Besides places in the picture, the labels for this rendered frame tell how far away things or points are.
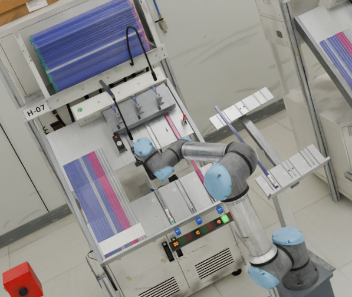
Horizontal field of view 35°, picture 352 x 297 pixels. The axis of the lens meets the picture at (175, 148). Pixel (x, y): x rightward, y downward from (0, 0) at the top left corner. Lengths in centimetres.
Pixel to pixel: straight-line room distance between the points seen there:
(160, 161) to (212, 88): 240
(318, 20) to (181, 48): 158
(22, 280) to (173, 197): 78
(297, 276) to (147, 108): 108
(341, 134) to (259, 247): 128
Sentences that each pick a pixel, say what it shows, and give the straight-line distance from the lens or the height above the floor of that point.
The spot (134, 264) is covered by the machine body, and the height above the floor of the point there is 41.
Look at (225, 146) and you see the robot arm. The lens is 210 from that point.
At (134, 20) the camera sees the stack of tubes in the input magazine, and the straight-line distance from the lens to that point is 271.
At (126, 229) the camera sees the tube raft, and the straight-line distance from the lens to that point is 260.
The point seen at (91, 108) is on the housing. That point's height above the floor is 124.
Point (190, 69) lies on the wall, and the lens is 448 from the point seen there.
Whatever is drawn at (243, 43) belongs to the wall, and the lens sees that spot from 461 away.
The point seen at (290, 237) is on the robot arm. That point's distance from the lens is 219.
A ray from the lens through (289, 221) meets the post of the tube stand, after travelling 296.
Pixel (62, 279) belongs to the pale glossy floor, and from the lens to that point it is 396.
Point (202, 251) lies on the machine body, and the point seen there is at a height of 29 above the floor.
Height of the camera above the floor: 213
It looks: 26 degrees down
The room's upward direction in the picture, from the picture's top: 22 degrees counter-clockwise
